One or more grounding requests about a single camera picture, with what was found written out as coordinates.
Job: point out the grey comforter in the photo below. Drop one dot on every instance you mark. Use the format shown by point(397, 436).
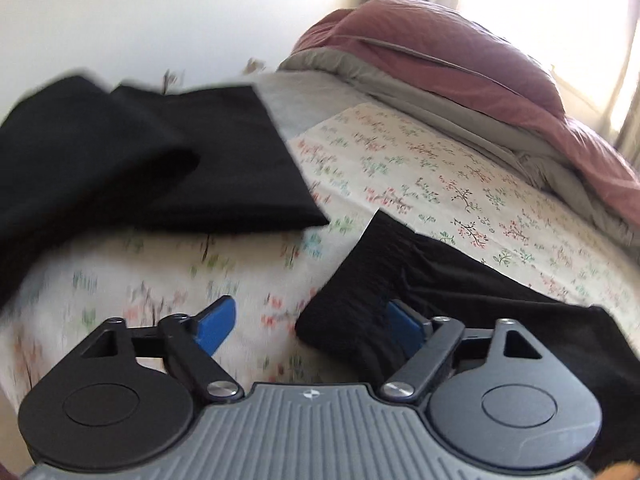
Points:
point(450, 105)

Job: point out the black folded cloth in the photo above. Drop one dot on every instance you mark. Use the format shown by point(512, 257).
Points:
point(150, 170)

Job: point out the pink pillow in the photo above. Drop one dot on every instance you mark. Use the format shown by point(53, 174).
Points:
point(450, 35)

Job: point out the window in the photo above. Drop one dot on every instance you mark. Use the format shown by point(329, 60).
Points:
point(550, 10)

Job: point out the black pants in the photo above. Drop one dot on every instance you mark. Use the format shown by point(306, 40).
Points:
point(450, 280)

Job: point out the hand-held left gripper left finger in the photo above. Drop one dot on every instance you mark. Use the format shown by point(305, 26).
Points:
point(216, 327)

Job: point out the pink duvet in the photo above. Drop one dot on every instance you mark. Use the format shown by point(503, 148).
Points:
point(590, 150)

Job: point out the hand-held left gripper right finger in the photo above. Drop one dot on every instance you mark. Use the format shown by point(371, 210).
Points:
point(402, 326)

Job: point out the floral bed sheet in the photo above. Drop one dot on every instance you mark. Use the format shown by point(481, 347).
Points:
point(425, 170)

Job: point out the grey bed sheet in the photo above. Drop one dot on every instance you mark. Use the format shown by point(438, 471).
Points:
point(285, 105)

